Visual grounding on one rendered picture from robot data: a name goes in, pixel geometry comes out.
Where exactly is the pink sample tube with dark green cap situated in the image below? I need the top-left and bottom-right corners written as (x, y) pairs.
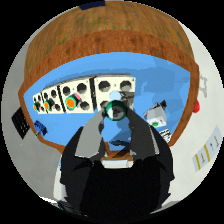
top-left (65, 93), bottom-right (80, 109)

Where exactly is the white bucket adapter with holes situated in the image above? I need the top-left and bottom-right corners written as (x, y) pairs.
top-left (94, 75), bottom-right (135, 111)
top-left (33, 90), bottom-right (48, 114)
top-left (60, 76), bottom-right (97, 113)
top-left (42, 82), bottom-right (66, 113)

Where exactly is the blue bench mat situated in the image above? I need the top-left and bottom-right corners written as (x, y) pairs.
top-left (24, 52), bottom-right (190, 151)

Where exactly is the blue tube rack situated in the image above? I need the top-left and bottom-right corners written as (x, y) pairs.
top-left (34, 120), bottom-right (47, 136)

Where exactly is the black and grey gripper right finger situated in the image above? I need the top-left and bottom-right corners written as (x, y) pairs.
top-left (126, 106), bottom-right (175, 181)

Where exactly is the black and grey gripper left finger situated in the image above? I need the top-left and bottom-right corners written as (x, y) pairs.
top-left (59, 107), bottom-right (106, 185)

